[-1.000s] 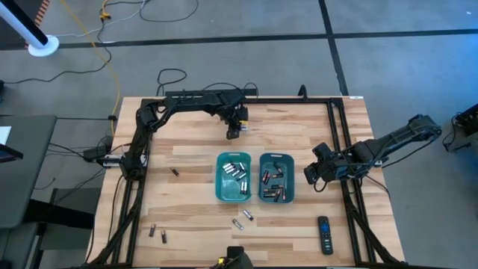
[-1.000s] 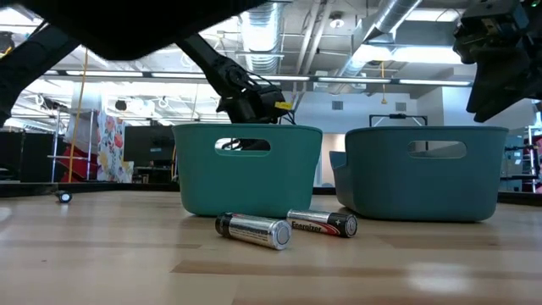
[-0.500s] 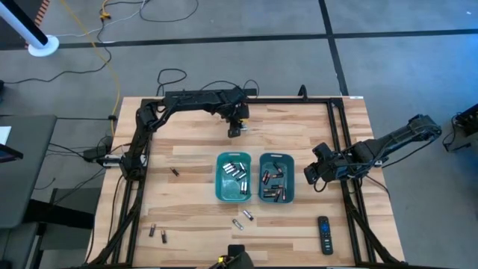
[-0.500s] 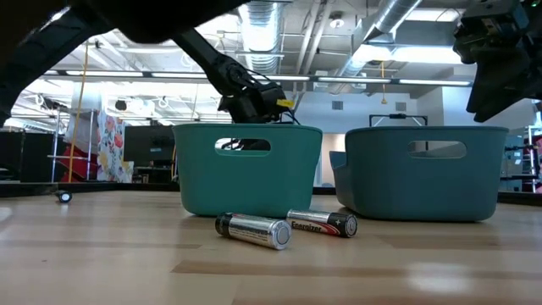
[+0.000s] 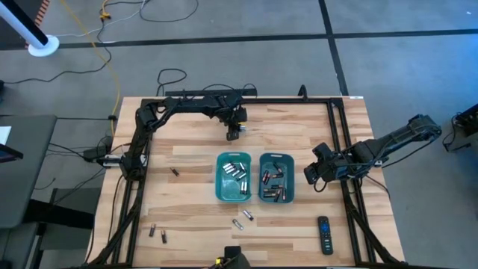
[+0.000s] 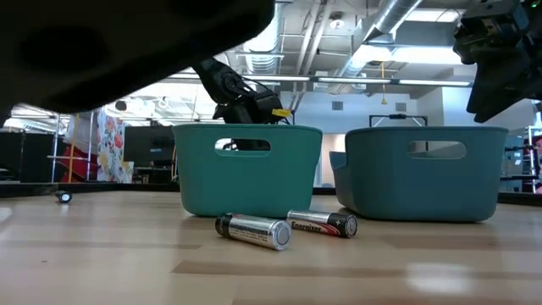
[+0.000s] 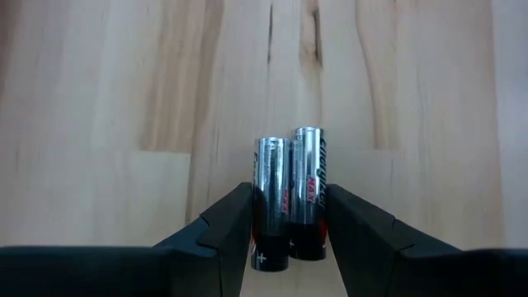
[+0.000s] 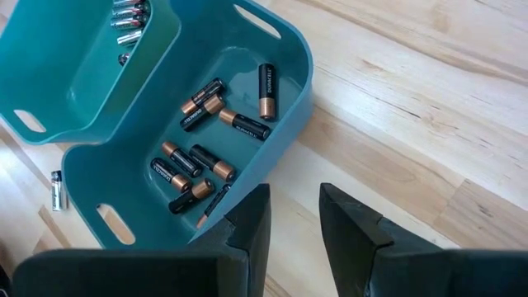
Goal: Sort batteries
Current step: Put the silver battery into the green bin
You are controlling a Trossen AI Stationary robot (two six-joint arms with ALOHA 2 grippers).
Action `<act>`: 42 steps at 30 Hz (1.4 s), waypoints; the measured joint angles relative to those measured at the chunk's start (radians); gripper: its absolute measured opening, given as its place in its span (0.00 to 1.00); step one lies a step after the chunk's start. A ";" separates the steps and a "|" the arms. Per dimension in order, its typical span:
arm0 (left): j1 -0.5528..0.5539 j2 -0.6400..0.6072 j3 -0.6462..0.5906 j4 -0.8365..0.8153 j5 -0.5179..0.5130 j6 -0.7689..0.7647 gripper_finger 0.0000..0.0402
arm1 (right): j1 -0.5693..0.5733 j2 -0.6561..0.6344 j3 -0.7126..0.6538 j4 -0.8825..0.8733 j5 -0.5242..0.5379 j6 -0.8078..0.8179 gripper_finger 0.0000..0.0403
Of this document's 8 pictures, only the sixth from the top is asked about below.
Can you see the floral pattern banner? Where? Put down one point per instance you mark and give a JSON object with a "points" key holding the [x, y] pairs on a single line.
{"points": [[111, 148]]}

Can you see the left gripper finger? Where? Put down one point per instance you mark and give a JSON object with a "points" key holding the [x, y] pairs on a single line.
{"points": [[252, 146]]}

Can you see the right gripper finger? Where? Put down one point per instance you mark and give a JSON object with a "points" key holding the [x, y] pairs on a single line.
{"points": [[508, 80]]}

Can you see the yellow tag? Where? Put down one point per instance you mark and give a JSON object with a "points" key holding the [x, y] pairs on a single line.
{"points": [[281, 112]]}

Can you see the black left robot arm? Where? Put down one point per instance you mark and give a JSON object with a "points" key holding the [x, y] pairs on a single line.
{"points": [[84, 42]]}

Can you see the black aluminium table frame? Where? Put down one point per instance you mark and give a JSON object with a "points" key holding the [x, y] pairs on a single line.
{"points": [[25, 190]]}

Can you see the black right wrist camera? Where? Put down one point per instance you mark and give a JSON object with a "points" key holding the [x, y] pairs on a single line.
{"points": [[468, 42]]}

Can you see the silver black Energizer battery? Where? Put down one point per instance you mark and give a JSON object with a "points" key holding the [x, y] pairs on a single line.
{"points": [[322, 223], [254, 231]]}

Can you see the black computer monitor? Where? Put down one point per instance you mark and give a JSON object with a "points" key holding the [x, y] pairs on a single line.
{"points": [[148, 146]]}

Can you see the grey metal rack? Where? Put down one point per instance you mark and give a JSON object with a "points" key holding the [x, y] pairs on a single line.
{"points": [[55, 148]]}

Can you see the slim silver round duct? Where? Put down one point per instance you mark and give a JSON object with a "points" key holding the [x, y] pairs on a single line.
{"points": [[389, 17]]}

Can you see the black metal rig frame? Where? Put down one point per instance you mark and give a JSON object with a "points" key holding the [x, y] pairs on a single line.
{"points": [[398, 116]]}

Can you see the long ceiling light strip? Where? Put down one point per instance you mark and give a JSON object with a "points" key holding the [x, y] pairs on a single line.
{"points": [[360, 80]]}

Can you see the blue grey plastic bin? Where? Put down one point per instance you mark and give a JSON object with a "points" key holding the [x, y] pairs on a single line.
{"points": [[423, 190]]}

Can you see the large silver round duct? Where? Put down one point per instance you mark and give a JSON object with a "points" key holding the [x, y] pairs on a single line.
{"points": [[267, 51]]}

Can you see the teal green plastic bin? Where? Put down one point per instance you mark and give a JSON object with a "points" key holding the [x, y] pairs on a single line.
{"points": [[245, 186]]}

